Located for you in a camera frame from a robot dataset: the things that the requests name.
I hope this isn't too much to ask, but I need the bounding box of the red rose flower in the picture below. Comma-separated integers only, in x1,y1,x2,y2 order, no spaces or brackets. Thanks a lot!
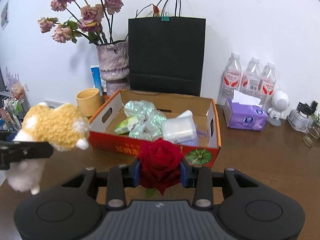
138,139,183,194

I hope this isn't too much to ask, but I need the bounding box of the purple drawstring pouch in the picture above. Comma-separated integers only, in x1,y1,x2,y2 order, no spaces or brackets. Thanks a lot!
180,130,207,146

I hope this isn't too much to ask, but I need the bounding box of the green tissue packet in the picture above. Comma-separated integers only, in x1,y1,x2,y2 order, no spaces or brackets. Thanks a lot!
114,116,139,135

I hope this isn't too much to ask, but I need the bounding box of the translucent plastic box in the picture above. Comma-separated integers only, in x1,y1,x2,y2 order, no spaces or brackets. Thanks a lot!
162,116,197,144

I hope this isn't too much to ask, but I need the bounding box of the iridescent plastic bag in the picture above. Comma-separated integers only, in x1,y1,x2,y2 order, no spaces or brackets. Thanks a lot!
124,100,167,141

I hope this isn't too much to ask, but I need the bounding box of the white orange plush toy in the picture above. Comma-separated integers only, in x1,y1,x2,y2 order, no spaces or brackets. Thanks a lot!
5,102,90,195

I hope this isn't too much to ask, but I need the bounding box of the white spray bottle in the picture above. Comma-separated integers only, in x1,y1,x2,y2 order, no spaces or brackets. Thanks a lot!
177,110,193,118

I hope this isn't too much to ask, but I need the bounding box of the cluttered storage rack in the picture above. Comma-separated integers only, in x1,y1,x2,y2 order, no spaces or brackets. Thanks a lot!
1,68,30,132

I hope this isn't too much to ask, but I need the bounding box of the orange cardboard box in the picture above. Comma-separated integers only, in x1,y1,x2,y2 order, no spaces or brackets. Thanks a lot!
89,90,221,167

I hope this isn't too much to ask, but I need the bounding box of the purple tissue pack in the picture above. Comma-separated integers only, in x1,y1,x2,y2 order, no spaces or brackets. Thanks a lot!
223,90,267,131

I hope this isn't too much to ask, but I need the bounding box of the yellow mug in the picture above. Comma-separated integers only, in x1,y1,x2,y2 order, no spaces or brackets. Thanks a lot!
76,88,103,117

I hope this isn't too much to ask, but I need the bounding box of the left water bottle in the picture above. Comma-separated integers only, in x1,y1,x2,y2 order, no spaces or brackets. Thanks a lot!
219,53,242,107

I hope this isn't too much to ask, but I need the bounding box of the water bottle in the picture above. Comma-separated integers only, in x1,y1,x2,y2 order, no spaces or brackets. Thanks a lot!
219,53,242,107
240,57,260,96
258,62,277,107

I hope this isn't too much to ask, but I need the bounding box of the middle water bottle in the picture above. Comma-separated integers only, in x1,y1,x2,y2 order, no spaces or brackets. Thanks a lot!
240,57,260,96

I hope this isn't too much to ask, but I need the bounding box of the blue white tube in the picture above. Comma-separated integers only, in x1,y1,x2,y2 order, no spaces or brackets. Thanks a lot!
91,65,103,94

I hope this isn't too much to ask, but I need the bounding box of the white robot figurine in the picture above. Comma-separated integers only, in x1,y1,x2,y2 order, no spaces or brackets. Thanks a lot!
267,90,290,127

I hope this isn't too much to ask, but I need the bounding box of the right water bottle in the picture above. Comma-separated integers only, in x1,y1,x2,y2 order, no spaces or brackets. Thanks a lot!
258,62,277,107

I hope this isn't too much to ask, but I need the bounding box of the pink ceramic vase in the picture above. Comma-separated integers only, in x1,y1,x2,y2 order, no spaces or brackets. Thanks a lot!
97,41,130,97

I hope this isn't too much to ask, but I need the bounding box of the clear glass cup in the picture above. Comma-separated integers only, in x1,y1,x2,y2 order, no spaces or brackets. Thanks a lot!
303,120,319,147

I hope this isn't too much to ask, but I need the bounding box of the black paper bag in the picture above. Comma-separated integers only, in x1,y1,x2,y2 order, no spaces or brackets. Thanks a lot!
128,0,206,96

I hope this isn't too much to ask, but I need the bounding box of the green binder clip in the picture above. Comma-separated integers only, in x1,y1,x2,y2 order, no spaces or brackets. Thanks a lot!
161,11,170,22

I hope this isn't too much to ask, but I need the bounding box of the dried pink rose bouquet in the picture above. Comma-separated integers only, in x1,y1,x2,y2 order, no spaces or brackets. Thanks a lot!
37,0,126,46

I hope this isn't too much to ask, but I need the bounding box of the wall poster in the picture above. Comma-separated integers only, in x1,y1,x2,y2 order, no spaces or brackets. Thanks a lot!
1,0,10,30

